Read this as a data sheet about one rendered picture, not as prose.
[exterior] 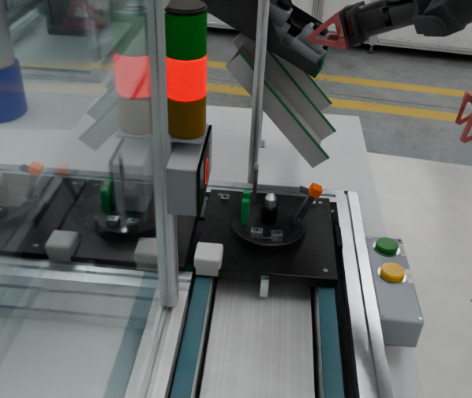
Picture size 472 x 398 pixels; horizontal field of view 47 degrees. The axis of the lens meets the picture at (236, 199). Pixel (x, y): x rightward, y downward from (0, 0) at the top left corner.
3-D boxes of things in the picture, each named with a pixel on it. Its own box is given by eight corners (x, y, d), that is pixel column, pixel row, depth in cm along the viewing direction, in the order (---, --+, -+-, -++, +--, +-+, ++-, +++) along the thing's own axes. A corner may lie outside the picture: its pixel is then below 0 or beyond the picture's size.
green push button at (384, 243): (395, 245, 101) (396, 237, 100) (398, 260, 98) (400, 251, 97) (372, 244, 101) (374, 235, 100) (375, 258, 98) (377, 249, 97)
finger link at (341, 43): (300, 24, 101) (349, 9, 97) (311, 16, 107) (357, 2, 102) (310, 59, 104) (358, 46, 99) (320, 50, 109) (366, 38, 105)
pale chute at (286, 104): (320, 140, 127) (336, 130, 124) (312, 168, 116) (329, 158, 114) (241, 45, 119) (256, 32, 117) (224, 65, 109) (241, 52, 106)
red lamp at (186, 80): (208, 86, 68) (209, 48, 66) (203, 103, 64) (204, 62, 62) (169, 84, 69) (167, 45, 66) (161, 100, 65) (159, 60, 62)
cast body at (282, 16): (283, 38, 111) (301, 7, 107) (279, 44, 107) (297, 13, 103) (248, 16, 111) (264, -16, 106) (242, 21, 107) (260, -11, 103)
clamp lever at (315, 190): (302, 217, 100) (322, 185, 96) (303, 223, 98) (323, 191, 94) (285, 210, 99) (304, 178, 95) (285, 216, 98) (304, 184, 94)
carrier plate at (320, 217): (328, 206, 111) (330, 197, 110) (336, 288, 92) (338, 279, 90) (211, 197, 112) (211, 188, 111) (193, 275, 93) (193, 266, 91)
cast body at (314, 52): (319, 63, 110) (338, 34, 106) (312, 69, 107) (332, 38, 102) (285, 39, 111) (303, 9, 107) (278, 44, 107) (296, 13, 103)
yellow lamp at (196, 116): (208, 122, 71) (208, 87, 69) (203, 140, 67) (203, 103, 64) (170, 120, 71) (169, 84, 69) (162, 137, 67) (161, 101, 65)
